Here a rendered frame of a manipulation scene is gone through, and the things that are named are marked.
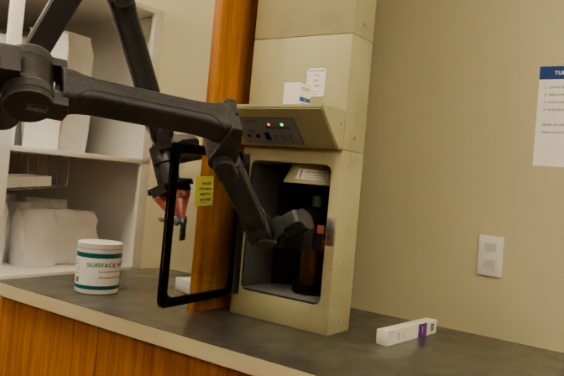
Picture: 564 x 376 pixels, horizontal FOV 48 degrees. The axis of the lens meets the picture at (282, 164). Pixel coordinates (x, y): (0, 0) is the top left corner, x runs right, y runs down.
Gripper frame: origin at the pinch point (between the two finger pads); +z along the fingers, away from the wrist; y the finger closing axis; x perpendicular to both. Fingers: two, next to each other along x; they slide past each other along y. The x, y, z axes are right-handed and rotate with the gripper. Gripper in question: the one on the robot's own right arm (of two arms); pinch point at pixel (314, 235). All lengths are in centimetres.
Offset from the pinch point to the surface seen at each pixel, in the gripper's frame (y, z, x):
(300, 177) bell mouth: 0.0, -9.4, -15.6
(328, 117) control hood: -13.6, -19.3, -30.6
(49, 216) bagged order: 115, -6, 6
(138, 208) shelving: 103, 27, 1
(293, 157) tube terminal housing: 1.5, -11.2, -20.8
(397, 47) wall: -5, 32, -60
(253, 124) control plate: 9.7, -18.9, -28.5
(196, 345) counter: 2.9, -41.2, 24.8
